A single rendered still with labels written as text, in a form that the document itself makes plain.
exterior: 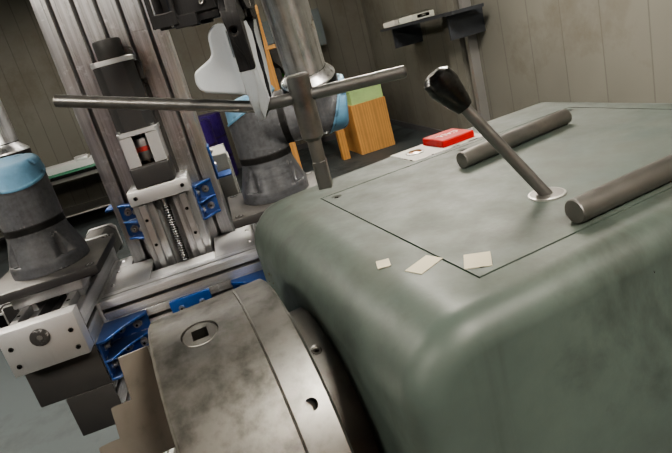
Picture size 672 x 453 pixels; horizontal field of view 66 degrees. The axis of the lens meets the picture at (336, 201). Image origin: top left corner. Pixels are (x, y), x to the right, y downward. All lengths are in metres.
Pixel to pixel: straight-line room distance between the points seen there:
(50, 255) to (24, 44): 7.24
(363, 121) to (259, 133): 5.59
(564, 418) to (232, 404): 0.26
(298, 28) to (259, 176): 0.32
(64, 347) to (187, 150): 0.50
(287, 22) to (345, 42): 7.32
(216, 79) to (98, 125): 0.84
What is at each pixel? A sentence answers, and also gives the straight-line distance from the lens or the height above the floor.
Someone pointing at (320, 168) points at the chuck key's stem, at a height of 1.34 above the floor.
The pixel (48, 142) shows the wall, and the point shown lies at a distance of 8.34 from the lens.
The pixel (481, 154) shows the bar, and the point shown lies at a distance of 0.70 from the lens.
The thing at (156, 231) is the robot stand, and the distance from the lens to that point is 1.26.
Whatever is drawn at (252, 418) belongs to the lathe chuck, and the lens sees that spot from 0.45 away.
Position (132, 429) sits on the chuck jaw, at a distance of 0.60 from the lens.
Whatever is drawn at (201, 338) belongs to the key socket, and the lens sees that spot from 0.50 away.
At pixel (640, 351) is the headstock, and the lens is 0.50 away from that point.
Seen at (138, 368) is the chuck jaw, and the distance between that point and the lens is 0.60.
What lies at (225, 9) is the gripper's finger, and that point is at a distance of 0.46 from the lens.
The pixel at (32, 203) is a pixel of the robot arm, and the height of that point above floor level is 1.30.
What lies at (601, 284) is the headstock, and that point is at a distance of 0.44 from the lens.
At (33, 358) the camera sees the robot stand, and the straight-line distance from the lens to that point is 1.12.
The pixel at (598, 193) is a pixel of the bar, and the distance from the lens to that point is 0.49.
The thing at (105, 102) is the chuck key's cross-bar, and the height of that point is 1.45.
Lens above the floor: 1.45
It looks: 17 degrees down
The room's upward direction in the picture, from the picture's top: 15 degrees counter-clockwise
